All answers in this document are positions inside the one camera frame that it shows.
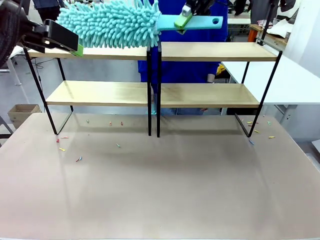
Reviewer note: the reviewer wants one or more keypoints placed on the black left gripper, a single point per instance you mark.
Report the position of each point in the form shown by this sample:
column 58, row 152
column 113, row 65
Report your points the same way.
column 31, row 30

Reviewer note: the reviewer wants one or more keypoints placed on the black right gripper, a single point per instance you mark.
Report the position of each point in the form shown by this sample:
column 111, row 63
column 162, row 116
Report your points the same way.
column 201, row 6

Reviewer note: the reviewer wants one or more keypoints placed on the teal microfiber duster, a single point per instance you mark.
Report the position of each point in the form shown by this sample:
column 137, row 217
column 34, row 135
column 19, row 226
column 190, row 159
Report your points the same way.
column 112, row 23

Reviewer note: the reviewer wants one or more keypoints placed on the person left hand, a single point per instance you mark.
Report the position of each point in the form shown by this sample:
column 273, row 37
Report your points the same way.
column 211, row 78

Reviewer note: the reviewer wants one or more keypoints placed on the background person dark clothes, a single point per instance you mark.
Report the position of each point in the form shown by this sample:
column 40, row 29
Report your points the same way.
column 47, row 10

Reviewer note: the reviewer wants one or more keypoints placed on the person in blue sweater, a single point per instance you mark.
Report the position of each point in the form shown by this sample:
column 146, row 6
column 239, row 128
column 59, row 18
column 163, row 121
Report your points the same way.
column 185, row 65

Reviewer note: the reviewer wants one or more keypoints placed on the white background desk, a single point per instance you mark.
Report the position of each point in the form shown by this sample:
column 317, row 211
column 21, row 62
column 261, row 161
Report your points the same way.
column 238, row 25

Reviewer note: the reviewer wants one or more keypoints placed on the yellow cloth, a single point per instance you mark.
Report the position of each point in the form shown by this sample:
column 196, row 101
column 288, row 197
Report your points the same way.
column 220, row 70

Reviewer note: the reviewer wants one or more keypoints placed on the cardboard box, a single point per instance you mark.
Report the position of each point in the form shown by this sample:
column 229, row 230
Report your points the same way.
column 23, row 113

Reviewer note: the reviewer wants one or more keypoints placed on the dark hanging jacket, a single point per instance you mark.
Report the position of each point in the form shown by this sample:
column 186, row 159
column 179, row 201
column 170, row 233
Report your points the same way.
column 265, row 10

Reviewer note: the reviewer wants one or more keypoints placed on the black metal pole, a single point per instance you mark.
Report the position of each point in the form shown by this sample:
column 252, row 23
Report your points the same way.
column 267, row 22

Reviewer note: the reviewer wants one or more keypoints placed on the teal printed item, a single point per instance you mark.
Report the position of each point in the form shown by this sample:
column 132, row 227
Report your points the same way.
column 153, row 107

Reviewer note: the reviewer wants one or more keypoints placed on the wooden background table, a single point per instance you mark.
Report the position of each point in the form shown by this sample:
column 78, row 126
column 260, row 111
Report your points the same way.
column 275, row 37

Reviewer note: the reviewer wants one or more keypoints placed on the white cloth pile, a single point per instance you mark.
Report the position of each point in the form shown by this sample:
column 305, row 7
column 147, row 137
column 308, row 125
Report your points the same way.
column 281, row 27

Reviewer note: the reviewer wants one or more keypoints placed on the dark metal stand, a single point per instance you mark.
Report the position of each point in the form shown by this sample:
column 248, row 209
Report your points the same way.
column 5, row 130

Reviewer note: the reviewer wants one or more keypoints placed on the white side table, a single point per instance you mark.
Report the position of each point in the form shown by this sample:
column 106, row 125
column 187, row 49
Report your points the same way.
column 290, row 82

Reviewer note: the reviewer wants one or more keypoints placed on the small pale paper scrap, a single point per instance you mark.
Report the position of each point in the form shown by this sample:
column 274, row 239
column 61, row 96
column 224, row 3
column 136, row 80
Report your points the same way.
column 79, row 159

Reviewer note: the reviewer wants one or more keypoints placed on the blue paper scrap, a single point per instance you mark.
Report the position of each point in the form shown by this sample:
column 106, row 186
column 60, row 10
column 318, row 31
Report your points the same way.
column 251, row 142

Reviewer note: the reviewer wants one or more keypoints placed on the wood shelf unit black frame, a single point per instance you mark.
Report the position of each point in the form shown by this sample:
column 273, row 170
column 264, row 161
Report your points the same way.
column 100, row 93
column 210, row 95

